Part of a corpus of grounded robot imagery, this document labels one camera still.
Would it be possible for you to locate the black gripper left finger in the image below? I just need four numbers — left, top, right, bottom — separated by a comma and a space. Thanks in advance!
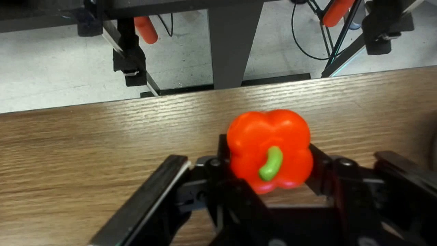
89, 154, 190, 246

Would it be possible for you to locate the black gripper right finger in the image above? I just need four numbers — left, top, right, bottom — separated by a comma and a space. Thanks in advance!
374, 150, 437, 246

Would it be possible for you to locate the orange toy bell pepper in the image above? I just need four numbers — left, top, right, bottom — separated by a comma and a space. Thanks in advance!
227, 109, 313, 194

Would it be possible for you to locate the orange handled clamp left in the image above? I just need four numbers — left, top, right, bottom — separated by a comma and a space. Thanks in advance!
134, 16, 158, 44

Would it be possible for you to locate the orange handled clamp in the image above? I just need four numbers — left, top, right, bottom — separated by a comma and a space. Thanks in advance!
134, 16, 158, 44
322, 0, 355, 27

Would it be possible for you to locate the orange handled clamp right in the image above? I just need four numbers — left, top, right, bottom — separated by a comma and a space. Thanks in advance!
322, 0, 355, 27

